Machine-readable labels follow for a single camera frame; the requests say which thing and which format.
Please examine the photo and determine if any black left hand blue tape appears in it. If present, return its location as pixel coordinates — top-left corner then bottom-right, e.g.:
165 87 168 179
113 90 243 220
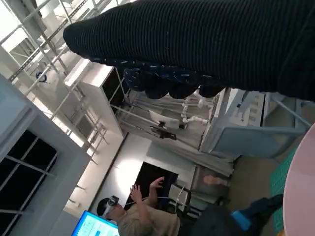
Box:
193 193 285 236

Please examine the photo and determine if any pink bowl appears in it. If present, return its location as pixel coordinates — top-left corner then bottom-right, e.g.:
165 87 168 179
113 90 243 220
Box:
282 124 315 236

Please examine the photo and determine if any black screen panel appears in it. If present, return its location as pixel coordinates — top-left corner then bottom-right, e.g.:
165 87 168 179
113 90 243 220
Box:
127 161 179 205

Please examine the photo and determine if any white louvered mesh cabinet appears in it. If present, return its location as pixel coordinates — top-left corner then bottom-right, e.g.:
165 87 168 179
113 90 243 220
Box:
198 88 267 153

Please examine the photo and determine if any monitor with light interface windows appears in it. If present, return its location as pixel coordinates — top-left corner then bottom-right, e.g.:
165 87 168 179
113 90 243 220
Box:
71 210 121 236

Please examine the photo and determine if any green cutting mat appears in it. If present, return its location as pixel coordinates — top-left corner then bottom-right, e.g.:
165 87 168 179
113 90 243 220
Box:
269 145 300 217

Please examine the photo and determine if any white VR headset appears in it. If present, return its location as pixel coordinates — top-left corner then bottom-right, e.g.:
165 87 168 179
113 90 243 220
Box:
103 195 121 217

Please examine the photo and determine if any grey metal pole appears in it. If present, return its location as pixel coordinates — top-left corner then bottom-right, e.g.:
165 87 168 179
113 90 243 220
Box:
272 97 312 129

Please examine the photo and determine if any person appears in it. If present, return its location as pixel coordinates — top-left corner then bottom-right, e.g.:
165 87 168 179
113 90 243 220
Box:
97 177 183 236

